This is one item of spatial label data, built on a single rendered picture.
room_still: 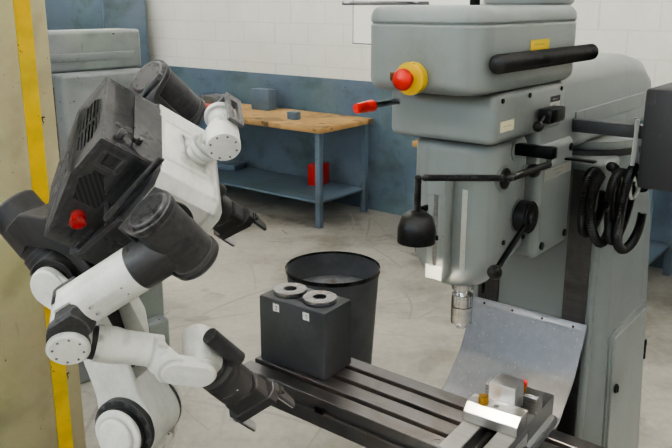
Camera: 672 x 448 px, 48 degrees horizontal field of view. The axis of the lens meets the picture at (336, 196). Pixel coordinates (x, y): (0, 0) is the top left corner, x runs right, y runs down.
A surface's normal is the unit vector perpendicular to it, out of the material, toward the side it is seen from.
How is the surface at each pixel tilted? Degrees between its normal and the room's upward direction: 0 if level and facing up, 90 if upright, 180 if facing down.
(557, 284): 90
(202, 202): 78
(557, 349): 63
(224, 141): 118
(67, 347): 110
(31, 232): 90
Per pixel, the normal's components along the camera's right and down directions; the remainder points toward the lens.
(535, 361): -0.56, -0.24
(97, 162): 0.18, 0.66
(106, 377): -0.33, 0.23
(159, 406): 0.82, -0.41
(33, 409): 0.78, 0.15
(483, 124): -0.62, 0.19
